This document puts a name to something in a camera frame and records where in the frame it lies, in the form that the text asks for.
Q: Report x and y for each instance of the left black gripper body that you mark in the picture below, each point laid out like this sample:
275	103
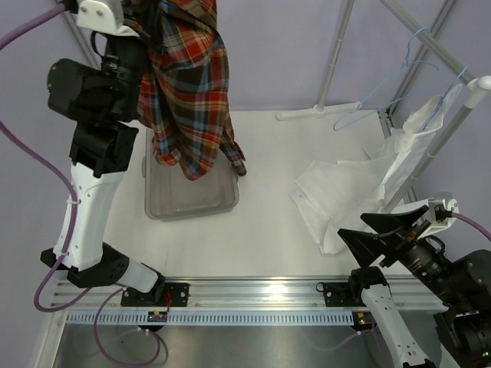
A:
152	37

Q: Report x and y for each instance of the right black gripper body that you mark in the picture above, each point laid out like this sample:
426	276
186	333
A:
403	241

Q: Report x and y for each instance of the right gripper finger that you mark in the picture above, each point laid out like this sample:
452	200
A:
365	247
389	223

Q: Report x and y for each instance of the white shirt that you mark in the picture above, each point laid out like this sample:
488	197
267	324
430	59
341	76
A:
331	196

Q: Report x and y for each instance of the red plaid shirt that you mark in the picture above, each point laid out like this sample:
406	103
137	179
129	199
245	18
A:
184	92

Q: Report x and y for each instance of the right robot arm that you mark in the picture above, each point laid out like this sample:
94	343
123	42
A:
400	269

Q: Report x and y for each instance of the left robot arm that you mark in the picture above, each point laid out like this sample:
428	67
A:
103	103

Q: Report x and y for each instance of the white clothes rack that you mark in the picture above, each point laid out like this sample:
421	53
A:
478	88

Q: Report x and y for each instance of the grey translucent plastic bin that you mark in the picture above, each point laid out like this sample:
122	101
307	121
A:
170	196

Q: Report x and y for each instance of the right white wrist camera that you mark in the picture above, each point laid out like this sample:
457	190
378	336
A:
441	207

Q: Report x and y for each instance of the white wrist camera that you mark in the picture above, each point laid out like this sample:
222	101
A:
441	207
104	16

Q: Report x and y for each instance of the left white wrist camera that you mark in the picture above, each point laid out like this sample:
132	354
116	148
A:
104	16

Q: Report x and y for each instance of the left aluminium frame post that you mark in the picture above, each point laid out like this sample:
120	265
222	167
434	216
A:
80	41

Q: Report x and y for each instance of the aluminium frame post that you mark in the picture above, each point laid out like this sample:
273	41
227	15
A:
80	41
436	28

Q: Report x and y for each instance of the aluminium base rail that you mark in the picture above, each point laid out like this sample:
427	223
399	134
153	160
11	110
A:
291	294

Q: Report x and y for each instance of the right aluminium frame post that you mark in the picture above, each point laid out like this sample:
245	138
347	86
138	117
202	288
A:
436	28

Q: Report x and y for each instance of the white slotted cable duct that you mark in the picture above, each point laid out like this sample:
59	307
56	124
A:
213	318

